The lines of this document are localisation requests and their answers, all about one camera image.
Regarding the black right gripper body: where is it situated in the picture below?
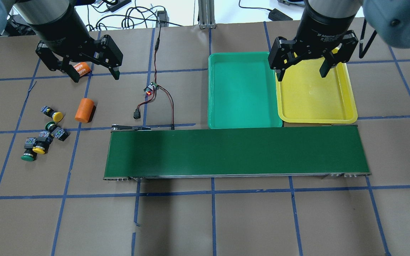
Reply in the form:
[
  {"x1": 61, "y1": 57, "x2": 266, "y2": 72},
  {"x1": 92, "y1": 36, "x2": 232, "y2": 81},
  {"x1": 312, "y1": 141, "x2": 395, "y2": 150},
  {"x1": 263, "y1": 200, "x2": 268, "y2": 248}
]
[{"x1": 268, "y1": 9, "x2": 358, "y2": 71}]

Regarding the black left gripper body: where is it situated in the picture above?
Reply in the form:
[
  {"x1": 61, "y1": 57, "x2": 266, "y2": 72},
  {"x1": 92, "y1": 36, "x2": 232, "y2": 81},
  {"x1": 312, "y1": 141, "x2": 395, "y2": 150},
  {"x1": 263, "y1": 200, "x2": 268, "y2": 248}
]
[{"x1": 35, "y1": 16, "x2": 123, "y2": 71}]

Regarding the orange cylinder with 4680 print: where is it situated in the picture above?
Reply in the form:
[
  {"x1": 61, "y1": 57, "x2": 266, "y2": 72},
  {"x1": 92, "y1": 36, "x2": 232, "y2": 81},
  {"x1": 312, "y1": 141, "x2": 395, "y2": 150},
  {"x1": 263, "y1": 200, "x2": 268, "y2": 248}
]
[{"x1": 73, "y1": 62, "x2": 91, "y2": 78}]

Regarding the plain orange cylinder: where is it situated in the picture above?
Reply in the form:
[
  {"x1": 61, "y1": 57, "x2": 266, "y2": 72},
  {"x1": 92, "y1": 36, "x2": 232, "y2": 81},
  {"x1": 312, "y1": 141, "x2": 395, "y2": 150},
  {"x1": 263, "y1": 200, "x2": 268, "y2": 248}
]
[{"x1": 74, "y1": 98, "x2": 94, "y2": 123}]

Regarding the yellow push button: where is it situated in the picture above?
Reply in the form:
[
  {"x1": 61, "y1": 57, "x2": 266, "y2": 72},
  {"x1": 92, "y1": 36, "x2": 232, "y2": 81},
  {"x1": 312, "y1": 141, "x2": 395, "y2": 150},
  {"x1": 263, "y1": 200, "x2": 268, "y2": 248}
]
[
  {"x1": 41, "y1": 106, "x2": 64, "y2": 123},
  {"x1": 32, "y1": 130, "x2": 53, "y2": 154}
]

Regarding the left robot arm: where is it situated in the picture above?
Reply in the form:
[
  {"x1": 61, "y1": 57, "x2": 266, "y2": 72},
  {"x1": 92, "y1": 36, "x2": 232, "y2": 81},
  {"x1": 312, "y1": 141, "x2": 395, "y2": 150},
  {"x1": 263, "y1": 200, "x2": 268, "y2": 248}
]
[{"x1": 0, "y1": 0, "x2": 123, "y2": 82}]

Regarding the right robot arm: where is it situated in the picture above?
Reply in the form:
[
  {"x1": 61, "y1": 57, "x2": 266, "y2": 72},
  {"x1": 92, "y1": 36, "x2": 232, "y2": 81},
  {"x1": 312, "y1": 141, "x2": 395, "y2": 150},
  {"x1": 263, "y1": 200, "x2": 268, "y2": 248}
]
[{"x1": 267, "y1": 0, "x2": 410, "y2": 81}]

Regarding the yellow tray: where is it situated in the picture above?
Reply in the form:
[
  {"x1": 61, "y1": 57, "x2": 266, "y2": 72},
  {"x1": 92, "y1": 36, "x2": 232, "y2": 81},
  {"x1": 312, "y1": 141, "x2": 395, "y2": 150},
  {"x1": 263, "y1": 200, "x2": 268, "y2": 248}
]
[{"x1": 275, "y1": 58, "x2": 358, "y2": 124}]

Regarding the small controller circuit board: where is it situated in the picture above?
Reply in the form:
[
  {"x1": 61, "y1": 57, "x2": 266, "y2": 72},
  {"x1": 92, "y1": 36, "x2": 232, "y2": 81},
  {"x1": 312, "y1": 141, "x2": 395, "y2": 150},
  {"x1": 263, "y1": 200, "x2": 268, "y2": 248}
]
[{"x1": 144, "y1": 81, "x2": 158, "y2": 96}]

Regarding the green tray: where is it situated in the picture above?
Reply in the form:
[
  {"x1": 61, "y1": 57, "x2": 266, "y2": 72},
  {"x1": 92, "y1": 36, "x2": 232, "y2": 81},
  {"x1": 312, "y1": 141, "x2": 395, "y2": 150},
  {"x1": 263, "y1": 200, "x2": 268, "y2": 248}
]
[{"x1": 207, "y1": 52, "x2": 283, "y2": 129}]

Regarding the black connector plug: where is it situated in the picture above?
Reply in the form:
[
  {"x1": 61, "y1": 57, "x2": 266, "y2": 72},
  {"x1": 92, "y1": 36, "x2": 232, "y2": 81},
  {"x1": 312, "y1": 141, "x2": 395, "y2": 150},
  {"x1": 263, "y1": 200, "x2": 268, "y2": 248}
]
[{"x1": 133, "y1": 109, "x2": 141, "y2": 120}]

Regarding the green push button upper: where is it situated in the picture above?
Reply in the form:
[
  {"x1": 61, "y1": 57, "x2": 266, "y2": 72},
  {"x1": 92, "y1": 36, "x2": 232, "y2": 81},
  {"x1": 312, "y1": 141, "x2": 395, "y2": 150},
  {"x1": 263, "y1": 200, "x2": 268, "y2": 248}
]
[{"x1": 44, "y1": 121, "x2": 56, "y2": 130}]

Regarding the green push button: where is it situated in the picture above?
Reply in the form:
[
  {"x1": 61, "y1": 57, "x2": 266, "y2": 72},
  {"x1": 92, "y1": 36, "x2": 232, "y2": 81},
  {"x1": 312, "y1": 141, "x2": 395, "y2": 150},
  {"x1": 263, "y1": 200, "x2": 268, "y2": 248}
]
[
  {"x1": 44, "y1": 121, "x2": 56, "y2": 130},
  {"x1": 21, "y1": 137, "x2": 37, "y2": 162}
]

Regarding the yellow push button in pile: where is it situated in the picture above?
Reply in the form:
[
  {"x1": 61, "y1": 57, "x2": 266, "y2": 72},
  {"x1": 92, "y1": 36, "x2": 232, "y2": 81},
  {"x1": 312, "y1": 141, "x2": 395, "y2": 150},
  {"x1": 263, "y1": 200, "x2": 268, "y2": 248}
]
[{"x1": 32, "y1": 130, "x2": 53, "y2": 154}]

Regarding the black power adapter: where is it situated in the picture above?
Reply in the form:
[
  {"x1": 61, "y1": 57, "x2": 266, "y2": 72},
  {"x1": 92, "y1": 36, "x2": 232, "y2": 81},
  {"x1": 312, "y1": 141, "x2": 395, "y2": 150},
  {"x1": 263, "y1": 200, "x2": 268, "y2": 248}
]
[{"x1": 156, "y1": 10, "x2": 169, "y2": 27}]

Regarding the green conveyor belt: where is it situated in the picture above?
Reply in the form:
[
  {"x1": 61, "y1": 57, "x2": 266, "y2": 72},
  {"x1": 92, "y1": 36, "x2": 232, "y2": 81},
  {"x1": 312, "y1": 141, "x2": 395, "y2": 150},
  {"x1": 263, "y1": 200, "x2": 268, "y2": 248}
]
[{"x1": 103, "y1": 125, "x2": 370, "y2": 181}]

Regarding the green push button lower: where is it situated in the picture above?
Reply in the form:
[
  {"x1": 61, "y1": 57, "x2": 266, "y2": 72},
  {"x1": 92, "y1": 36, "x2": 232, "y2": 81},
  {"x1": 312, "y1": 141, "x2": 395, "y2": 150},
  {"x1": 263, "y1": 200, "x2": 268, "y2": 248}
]
[{"x1": 21, "y1": 137, "x2": 37, "y2": 162}]

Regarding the red black wire cable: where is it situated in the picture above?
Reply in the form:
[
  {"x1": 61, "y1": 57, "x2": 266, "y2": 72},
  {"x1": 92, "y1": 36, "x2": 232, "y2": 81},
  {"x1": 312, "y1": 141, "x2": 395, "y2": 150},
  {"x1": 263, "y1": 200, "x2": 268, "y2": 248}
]
[{"x1": 136, "y1": 21, "x2": 175, "y2": 130}]

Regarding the black switch block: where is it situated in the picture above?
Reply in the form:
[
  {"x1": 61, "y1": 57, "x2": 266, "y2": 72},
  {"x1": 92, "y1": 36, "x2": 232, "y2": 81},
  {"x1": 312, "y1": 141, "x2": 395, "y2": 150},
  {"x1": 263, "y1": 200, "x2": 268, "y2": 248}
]
[{"x1": 51, "y1": 126, "x2": 69, "y2": 141}]

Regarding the aluminium frame post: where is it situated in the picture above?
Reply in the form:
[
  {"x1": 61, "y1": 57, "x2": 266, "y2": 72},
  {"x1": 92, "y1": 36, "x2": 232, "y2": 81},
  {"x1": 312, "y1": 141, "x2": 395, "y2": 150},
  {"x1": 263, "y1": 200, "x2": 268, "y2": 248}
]
[{"x1": 198, "y1": 0, "x2": 216, "y2": 30}]

